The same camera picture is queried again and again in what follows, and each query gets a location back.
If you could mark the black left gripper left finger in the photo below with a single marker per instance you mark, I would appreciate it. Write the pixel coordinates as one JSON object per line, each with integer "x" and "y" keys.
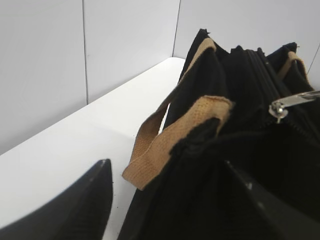
{"x": 81, "y": 212}

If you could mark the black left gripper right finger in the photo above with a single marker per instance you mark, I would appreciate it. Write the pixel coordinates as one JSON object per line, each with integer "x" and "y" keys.
{"x": 290, "y": 223}

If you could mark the silver metal zipper pull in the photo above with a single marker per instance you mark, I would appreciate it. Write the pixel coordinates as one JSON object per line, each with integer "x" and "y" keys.
{"x": 278, "y": 108}

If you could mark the black tote bag tan handles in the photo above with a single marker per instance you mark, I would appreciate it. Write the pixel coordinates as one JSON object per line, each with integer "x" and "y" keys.
{"x": 219, "y": 111}

